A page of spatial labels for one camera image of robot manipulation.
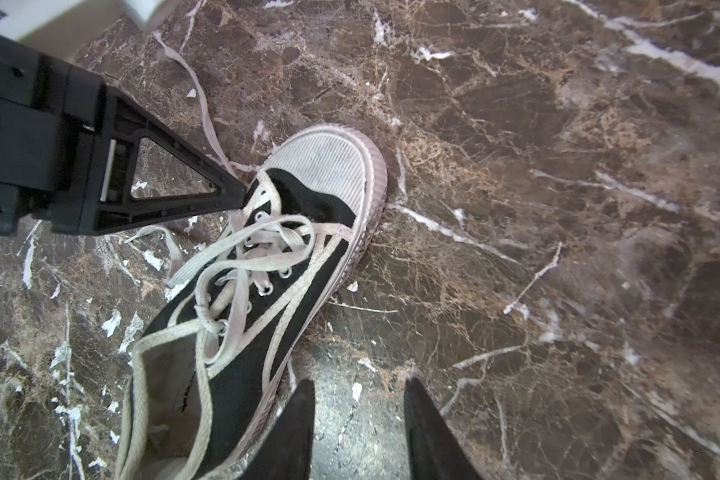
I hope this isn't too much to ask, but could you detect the white shoelace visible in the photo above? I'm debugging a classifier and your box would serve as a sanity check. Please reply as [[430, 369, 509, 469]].
[[113, 29, 355, 480]]

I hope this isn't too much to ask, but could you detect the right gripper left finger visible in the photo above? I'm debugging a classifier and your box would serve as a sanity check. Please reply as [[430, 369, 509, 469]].
[[239, 379, 316, 480]]

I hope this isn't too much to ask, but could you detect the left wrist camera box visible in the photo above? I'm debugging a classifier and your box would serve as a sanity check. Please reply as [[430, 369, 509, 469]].
[[0, 0, 180, 58]]

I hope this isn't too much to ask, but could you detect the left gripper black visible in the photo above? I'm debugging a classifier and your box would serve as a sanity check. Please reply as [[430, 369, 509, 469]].
[[0, 35, 247, 236]]

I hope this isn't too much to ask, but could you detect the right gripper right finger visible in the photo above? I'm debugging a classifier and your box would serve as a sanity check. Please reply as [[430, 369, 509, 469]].
[[404, 377, 481, 479]]

